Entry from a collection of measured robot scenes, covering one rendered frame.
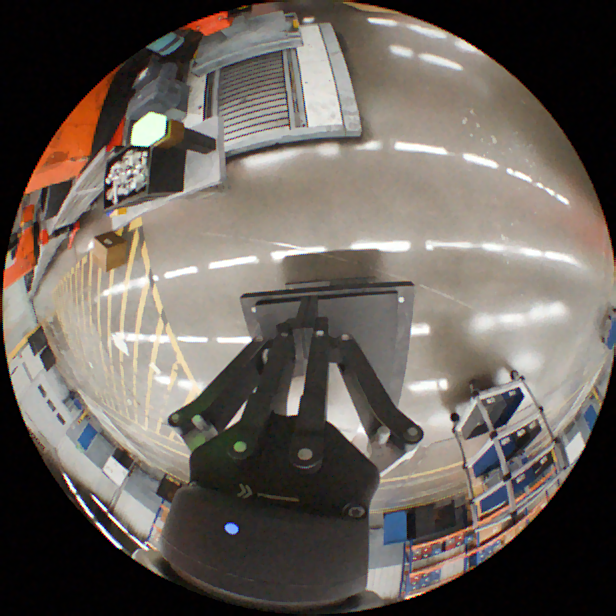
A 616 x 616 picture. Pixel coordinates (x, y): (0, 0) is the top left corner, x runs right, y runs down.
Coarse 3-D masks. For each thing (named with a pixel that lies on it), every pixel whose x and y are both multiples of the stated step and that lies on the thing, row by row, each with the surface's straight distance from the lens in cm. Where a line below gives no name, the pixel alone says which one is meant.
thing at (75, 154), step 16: (64, 128) 91; (80, 128) 92; (64, 144) 87; (80, 144) 89; (48, 160) 83; (64, 160) 85; (80, 160) 87; (32, 176) 85; (48, 176) 90; (64, 176) 95
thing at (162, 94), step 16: (160, 64) 108; (176, 64) 114; (144, 80) 102; (160, 80) 95; (176, 80) 119; (144, 96) 93; (160, 96) 91; (176, 96) 97; (128, 112) 98; (144, 112) 95; (160, 112) 98; (176, 112) 111
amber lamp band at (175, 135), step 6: (168, 120) 38; (174, 120) 38; (168, 126) 37; (174, 126) 38; (180, 126) 39; (168, 132) 37; (174, 132) 37; (180, 132) 38; (168, 138) 37; (174, 138) 37; (180, 138) 38; (156, 144) 38; (162, 144) 38; (168, 144) 39; (174, 144) 39
